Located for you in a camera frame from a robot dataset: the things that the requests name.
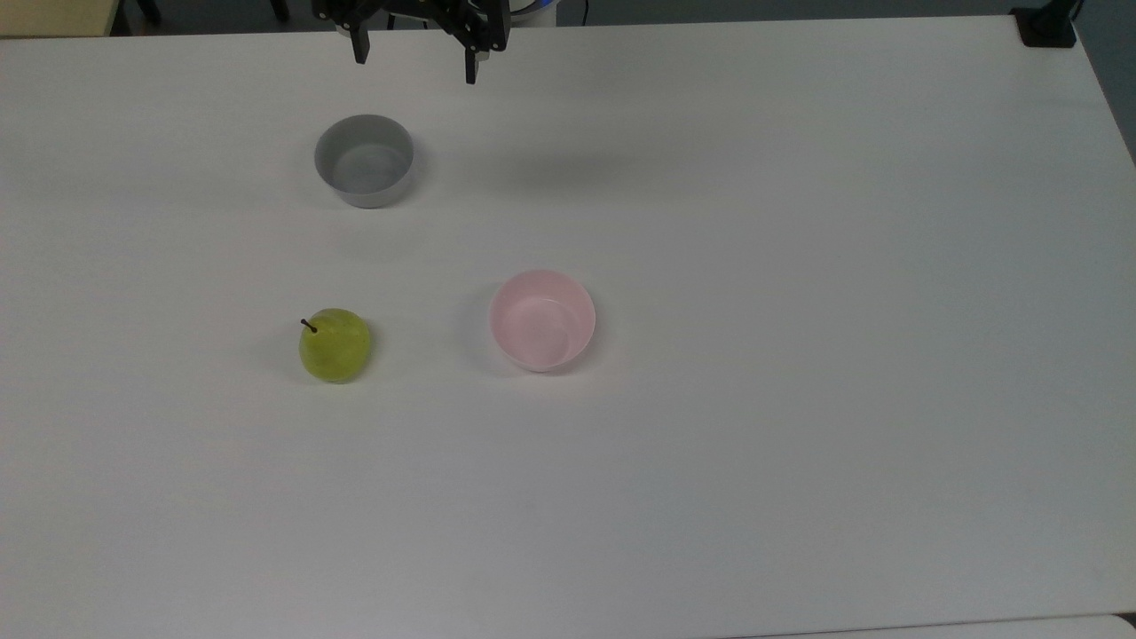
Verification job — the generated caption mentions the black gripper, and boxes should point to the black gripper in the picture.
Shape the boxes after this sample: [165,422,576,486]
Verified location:
[312,0,509,86]

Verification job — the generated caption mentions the green pear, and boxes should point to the green pear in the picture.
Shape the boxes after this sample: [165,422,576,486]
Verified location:
[298,307,374,384]

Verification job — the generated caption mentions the gray plastic bowl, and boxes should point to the gray plastic bowl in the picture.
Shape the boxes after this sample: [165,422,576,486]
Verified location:
[313,114,415,210]

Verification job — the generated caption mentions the pink plastic bowl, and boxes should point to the pink plastic bowl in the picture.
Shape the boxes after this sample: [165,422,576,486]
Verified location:
[488,270,597,374]

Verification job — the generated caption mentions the beige wooden desk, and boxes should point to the beige wooden desk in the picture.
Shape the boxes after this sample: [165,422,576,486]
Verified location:
[0,0,122,38]

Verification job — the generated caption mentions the black table clamp mount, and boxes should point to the black table clamp mount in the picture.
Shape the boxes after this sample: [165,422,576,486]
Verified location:
[1010,0,1085,49]

